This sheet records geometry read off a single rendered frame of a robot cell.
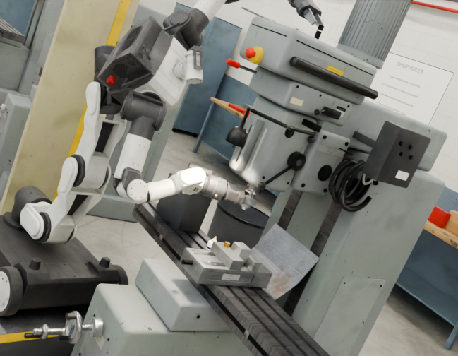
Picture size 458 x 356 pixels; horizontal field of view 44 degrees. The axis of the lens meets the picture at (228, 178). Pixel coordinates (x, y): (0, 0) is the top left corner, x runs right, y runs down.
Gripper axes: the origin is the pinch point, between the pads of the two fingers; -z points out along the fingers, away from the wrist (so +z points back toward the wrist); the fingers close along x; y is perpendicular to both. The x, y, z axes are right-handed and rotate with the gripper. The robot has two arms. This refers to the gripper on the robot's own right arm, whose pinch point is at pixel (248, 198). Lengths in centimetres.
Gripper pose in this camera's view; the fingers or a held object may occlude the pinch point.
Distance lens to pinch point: 223.9
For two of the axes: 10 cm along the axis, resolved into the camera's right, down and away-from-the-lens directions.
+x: -1.5, -3.0, 9.4
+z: -9.2, -3.1, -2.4
